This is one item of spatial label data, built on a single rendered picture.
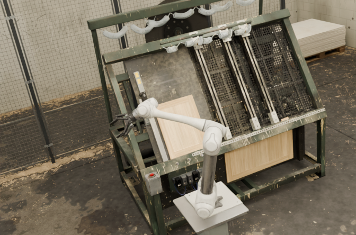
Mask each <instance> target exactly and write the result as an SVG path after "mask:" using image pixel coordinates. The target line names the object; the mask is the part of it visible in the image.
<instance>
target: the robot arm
mask: <svg viewBox="0 0 356 235"><path fill-rule="evenodd" d="M157 107H158V102H157V100H155V99H154V98H149V99H147V100H145V101H144V102H142V103H140V104H139V105H138V107H137V108H136V109H134V110H133V111H132V113H130V114H129V115H128V114H127V113H125V114H120V115H116V118H115V119H114V120H113V121H112V122H111V123H109V124H110V125H113V124H114V123H116V122H117V121H118V120H124V121H125V123H126V127H125V130H124V132H122V133H120V134H119V135H117V136H116V138H119V137H122V136H123V135H126V136H127V135H128V134H129V132H130V131H131V129H132V128H133V127H134V125H132V123H134V122H136V121H137V120H140V119H141V118H149V119H151V118H161V119H166V120H170V121H175V122H180V123H184V124H187V125H190V126H192V127H194V128H196V129H198V130H200V131H202V132H204V136H203V142H202V145H203V151H204V160H203V169H202V177H201V178H200V180H199V182H198V191H197V195H196V199H195V206H194V208H195V212H196V214H197V215H198V216H200V217H202V218H207V217H209V216H211V215H212V213H213V211H214V209H216V208H218V207H222V206H223V204H222V203H220V200H222V199H223V197H222V196H217V186H216V182H215V180H214V179H215V171H216V162H217V154H218V153H219V152H220V147H221V141H222V137H224V136H225V135H226V132H227V129H226V128H225V127H224V126H223V125H222V124H220V123H217V122H214V121H211V120H206V119H197V118H193V117H188V116H184V115H178V114H173V113H167V112H163V111H160V110H158V109H157ZM122 116H126V118H125V117H124V118H122ZM129 126H130V127H129Z"/></svg>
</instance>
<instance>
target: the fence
mask: <svg viewBox="0 0 356 235"><path fill-rule="evenodd" d="M135 73H138V75H139V72H138V71H137V72H134V73H133V75H134V78H135V81H136V84H137V87H138V90H139V93H141V92H144V91H145V90H144V87H143V84H142V81H141V78H140V75H139V77H137V78H136V75H135ZM138 79H140V81H141V84H138V81H137V80H138ZM149 121H150V126H151V129H152V132H153V135H154V138H155V141H156V144H157V147H158V150H159V153H160V156H161V159H162V162H165V161H168V158H167V155H166V152H165V149H164V146H163V143H162V140H161V137H160V135H159V131H158V128H157V126H156V123H155V120H154V118H151V119H149Z"/></svg>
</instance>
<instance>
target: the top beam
mask: <svg viewBox="0 0 356 235"><path fill-rule="evenodd" d="M290 16H291V15H290V12H289V10H288V8H286V9H283V10H279V11H275V12H271V13H266V14H262V15H258V16H254V17H249V18H246V19H243V20H245V21H249V20H251V21H252V22H251V24H250V25H251V28H255V27H258V26H262V25H266V24H270V23H274V22H278V21H281V20H283V19H286V18H289V17H290ZM239 21H240V20H239ZM233 24H237V22H236V21H234V22H230V23H226V26H229V25H233ZM222 25H223V24H222ZM218 26H219V25H218ZM218 26H213V27H210V28H206V29H202V30H197V32H198V33H201V32H205V31H209V30H213V29H217V28H218ZM231 30H234V31H236V30H239V28H238V26H234V27H233V28H232V29H231ZM194 32H195V31H194ZM190 33H191V32H190ZM214 34H215V35H214ZM216 34H218V35H219V34H220V32H219V31H215V32H210V33H206V34H203V36H202V37H203V38H207V37H211V38H216V37H219V36H218V35H216ZM188 35H189V33H185V34H181V35H177V36H174V37H170V38H166V39H161V40H157V41H153V42H149V43H144V44H140V45H137V46H133V47H129V48H125V49H121V50H116V51H112V52H108V53H104V54H103V55H102V59H103V62H104V65H106V64H109V63H111V64H114V63H117V62H122V61H125V60H129V59H133V58H138V57H142V56H145V55H149V54H152V53H157V52H161V51H164V50H166V49H165V48H168V47H172V46H178V44H179V46H178V47H181V46H184V45H185V44H183V43H185V42H186V41H190V40H191V38H187V39H183V40H179V41H175V42H171V43H167V44H163V45H160V43H161V42H165V41H169V40H173V39H177V38H181V37H185V36H188ZM212 36H213V37H212ZM181 42H182V43H181ZM163 47H164V48H163Z"/></svg>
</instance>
